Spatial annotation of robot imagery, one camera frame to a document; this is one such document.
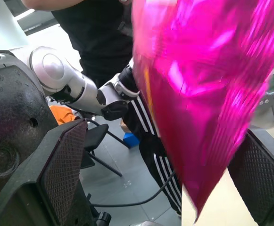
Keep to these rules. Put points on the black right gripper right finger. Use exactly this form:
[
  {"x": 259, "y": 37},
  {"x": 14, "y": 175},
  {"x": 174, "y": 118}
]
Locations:
[{"x": 259, "y": 174}]

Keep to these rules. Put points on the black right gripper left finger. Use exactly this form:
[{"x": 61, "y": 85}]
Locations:
[{"x": 56, "y": 169}]

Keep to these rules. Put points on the pink foil snack bag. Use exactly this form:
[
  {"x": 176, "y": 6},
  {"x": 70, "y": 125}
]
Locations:
[{"x": 198, "y": 94}]

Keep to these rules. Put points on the black folding chair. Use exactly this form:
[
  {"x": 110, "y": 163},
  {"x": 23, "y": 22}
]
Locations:
[{"x": 96, "y": 134}]

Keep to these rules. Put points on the orange cloth bundle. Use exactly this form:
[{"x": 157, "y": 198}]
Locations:
[{"x": 62, "y": 115}]

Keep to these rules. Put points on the black robot torso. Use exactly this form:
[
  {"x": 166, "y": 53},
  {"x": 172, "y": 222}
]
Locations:
[{"x": 11, "y": 113}]

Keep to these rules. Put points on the blue box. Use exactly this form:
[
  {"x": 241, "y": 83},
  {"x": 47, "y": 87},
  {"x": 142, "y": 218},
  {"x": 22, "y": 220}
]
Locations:
[{"x": 130, "y": 140}]

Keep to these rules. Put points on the person in black clothes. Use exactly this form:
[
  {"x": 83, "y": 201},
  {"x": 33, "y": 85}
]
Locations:
[{"x": 99, "y": 35}]

